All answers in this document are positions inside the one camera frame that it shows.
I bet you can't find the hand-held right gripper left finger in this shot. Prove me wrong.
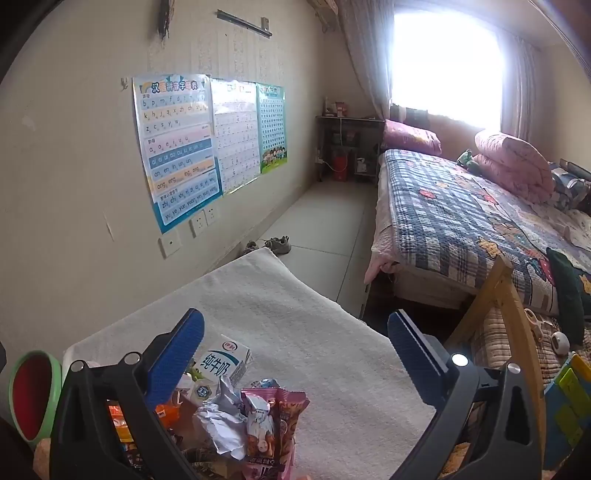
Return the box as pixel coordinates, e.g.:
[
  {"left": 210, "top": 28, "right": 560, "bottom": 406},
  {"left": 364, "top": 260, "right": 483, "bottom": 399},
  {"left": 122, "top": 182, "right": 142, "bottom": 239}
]
[{"left": 48, "top": 308, "right": 206, "bottom": 480}]

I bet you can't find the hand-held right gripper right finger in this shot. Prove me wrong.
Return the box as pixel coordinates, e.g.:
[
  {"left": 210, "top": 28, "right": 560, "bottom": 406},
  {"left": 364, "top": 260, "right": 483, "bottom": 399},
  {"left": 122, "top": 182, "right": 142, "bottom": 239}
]
[{"left": 388, "top": 309, "right": 542, "bottom": 480}]

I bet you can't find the white milk carton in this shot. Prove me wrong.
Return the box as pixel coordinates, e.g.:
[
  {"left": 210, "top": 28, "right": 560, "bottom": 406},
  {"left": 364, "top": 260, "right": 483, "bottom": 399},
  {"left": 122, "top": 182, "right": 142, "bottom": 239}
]
[{"left": 178, "top": 335, "right": 254, "bottom": 408}]

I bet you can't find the orange snack box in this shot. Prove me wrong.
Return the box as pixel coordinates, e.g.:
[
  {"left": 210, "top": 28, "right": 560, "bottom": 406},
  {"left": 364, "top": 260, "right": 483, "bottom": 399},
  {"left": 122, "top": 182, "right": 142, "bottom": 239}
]
[{"left": 107, "top": 401, "right": 182, "bottom": 457}]

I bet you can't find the silver wrapper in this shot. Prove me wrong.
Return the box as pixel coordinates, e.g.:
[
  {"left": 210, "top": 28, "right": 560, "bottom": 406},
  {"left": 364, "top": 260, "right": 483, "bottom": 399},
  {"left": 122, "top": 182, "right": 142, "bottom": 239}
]
[{"left": 194, "top": 376, "right": 250, "bottom": 462}]

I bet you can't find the pink snack packet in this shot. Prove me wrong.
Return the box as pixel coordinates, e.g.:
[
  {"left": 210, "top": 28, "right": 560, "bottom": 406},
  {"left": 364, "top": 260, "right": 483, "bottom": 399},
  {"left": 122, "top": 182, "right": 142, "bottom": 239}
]
[{"left": 241, "top": 387, "right": 311, "bottom": 480}]

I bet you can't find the green rimmed red bin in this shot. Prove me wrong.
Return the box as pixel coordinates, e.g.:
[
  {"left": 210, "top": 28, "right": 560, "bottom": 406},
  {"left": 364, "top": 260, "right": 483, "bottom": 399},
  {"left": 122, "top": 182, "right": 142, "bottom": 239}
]
[{"left": 9, "top": 350, "right": 63, "bottom": 450}]

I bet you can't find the beige quilted mat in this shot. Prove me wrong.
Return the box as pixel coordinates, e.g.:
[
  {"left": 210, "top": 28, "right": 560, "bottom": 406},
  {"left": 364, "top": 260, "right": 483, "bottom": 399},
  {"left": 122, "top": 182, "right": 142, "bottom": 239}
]
[{"left": 470, "top": 307, "right": 571, "bottom": 384}]

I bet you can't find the white towel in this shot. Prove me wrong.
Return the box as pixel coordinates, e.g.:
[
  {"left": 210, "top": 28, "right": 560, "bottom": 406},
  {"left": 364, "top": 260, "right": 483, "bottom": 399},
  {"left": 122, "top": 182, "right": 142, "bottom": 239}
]
[{"left": 62, "top": 247, "right": 437, "bottom": 480}]

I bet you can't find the plaid patchwork quilt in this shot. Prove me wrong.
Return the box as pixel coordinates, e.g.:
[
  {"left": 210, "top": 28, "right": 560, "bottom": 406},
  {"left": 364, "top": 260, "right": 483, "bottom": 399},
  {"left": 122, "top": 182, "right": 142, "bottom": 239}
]
[{"left": 383, "top": 148, "right": 591, "bottom": 317}]

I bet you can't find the dark green cushion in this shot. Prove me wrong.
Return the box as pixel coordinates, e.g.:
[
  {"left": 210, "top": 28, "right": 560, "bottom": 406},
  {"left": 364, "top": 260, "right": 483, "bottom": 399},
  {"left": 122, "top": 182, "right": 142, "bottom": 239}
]
[{"left": 546, "top": 248, "right": 591, "bottom": 347}]

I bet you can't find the orange-brown plush cloth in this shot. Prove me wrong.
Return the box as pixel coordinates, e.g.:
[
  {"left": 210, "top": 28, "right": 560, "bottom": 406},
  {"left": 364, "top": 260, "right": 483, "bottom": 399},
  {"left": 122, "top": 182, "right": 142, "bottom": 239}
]
[{"left": 33, "top": 438, "right": 55, "bottom": 480}]

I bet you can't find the colourful toy board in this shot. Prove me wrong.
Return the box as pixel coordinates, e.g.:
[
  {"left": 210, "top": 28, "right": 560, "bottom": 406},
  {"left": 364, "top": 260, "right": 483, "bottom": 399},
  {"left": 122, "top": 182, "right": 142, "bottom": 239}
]
[{"left": 544, "top": 353, "right": 591, "bottom": 467}]

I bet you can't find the green plush toy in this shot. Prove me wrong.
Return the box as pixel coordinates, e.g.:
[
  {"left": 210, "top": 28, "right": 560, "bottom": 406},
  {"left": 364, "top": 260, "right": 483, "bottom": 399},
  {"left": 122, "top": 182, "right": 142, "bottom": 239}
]
[{"left": 457, "top": 148, "right": 481, "bottom": 172}]

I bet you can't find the pink pillow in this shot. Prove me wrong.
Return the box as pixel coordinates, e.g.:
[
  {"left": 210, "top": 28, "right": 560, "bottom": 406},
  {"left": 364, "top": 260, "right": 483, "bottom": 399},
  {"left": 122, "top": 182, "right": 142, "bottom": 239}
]
[{"left": 383, "top": 119, "right": 443, "bottom": 157}]

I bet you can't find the pink folded quilt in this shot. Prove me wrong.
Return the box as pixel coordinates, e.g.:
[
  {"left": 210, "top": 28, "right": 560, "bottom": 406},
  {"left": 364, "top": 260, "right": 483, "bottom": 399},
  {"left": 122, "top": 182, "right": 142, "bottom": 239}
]
[{"left": 471, "top": 129, "right": 555, "bottom": 204}]

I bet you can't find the metal shelf rack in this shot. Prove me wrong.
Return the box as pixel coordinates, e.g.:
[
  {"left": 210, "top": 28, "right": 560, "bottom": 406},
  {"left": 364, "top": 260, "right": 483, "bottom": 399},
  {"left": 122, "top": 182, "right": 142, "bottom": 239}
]
[{"left": 316, "top": 114, "right": 386, "bottom": 183}]

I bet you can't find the bright window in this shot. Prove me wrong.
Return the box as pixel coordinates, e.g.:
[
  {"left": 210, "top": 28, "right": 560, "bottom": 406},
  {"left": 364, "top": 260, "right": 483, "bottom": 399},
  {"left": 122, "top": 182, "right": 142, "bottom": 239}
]
[{"left": 392, "top": 9, "right": 504, "bottom": 130}]

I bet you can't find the sheer curtain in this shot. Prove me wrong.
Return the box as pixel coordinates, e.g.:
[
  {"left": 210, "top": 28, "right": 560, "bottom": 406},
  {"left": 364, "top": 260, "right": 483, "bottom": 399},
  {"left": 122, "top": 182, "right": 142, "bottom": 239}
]
[
  {"left": 501, "top": 32, "right": 541, "bottom": 139},
  {"left": 339, "top": 0, "right": 398, "bottom": 121}
]

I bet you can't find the wooden chair frame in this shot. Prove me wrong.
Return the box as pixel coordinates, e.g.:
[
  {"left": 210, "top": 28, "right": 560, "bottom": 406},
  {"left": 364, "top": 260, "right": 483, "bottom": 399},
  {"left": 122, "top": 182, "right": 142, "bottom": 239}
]
[{"left": 445, "top": 255, "right": 548, "bottom": 462}]

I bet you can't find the blue letter wall poster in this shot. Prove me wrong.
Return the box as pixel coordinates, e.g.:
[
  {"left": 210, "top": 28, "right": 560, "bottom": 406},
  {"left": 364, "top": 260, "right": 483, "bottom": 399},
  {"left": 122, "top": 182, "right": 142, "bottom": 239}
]
[{"left": 132, "top": 74, "right": 223, "bottom": 234}]

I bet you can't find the white chart wall poster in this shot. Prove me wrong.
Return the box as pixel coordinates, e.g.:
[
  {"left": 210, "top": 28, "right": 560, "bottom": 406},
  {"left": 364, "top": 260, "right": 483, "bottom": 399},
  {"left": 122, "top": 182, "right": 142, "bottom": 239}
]
[{"left": 210, "top": 78, "right": 262, "bottom": 195}]

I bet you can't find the green number wall poster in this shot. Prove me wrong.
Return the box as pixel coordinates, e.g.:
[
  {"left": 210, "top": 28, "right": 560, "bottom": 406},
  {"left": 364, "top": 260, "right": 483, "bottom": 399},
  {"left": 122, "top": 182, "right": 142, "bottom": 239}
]
[{"left": 255, "top": 83, "right": 289, "bottom": 175}]

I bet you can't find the metal wall rail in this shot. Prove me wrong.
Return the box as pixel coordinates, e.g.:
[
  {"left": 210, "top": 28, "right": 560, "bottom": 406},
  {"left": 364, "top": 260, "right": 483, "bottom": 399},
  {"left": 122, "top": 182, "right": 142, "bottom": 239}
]
[{"left": 217, "top": 9, "right": 273, "bottom": 38}]

